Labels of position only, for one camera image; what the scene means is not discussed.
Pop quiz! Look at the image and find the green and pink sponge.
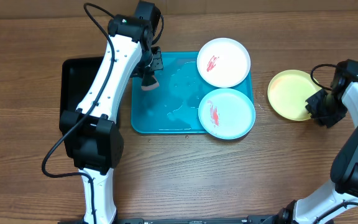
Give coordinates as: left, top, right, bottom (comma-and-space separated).
141, 75, 160, 91

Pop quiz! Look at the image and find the yellow-green rimmed plate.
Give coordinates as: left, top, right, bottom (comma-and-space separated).
267, 70, 321, 121

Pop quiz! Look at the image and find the white plate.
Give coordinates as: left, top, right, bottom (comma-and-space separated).
196, 37, 251, 88

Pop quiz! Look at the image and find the light blue plate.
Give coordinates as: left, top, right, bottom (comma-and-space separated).
198, 88, 256, 140

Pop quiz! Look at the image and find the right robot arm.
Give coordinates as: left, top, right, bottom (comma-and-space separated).
265, 82, 358, 223

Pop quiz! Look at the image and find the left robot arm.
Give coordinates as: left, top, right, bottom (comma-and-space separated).
58, 15, 164, 223

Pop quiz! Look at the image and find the teal plastic tray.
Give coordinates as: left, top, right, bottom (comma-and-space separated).
131, 52, 254, 134

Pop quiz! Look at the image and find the black plastic tray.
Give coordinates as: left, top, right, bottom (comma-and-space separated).
60, 57, 103, 117

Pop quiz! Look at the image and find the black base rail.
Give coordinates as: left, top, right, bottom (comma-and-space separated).
112, 215, 282, 224

